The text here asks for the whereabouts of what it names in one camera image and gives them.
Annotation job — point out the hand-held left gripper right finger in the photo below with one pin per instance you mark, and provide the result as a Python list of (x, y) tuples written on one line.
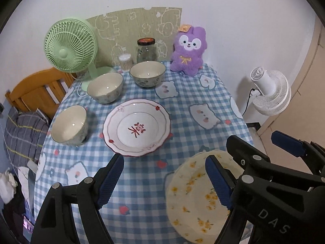
[(218, 183)]

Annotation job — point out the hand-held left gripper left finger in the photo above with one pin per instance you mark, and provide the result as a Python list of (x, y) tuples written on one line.
[(111, 180)]

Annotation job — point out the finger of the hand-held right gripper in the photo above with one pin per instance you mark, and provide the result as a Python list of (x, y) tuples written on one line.
[(245, 151), (287, 142)]

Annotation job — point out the yellow floral plate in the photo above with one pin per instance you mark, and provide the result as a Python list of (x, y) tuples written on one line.
[(193, 198)]

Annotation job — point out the white red-rimmed plate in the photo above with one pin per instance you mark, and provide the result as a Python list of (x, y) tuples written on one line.
[(137, 129)]

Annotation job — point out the floral ceramic bowl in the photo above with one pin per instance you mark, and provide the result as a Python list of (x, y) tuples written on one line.
[(147, 72), (68, 124), (105, 87)]

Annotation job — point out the beige door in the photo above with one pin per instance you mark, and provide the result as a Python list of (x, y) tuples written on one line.
[(299, 101)]

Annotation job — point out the white standing fan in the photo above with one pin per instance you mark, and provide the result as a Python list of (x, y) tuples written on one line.
[(271, 91)]

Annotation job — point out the blue checked tablecloth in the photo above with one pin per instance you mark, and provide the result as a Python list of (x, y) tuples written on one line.
[(177, 106)]

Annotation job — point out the smartphone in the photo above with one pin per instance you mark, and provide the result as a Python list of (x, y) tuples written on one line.
[(28, 223)]

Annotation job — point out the grey plaid pillow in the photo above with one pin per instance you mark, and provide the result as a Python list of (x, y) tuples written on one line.
[(22, 134)]

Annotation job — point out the dark clothing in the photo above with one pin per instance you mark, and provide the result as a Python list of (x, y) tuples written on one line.
[(14, 208)]

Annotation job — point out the white crumpled cloth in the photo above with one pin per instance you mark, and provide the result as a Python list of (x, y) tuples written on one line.
[(6, 185)]

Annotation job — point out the purple plush bunny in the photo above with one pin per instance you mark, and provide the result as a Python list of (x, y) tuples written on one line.
[(186, 58)]

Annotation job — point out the cotton swab container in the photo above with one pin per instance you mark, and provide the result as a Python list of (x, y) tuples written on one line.
[(126, 62)]

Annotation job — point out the wooden headboard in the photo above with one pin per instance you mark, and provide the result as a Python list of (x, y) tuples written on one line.
[(35, 89)]

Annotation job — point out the glass jar with dark lid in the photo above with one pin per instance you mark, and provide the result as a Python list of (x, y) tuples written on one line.
[(146, 52)]

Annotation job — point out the green desk fan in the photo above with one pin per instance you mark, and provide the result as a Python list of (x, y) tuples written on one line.
[(67, 53)]

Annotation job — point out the green patterned board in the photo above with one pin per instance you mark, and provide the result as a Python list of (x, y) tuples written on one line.
[(142, 20)]

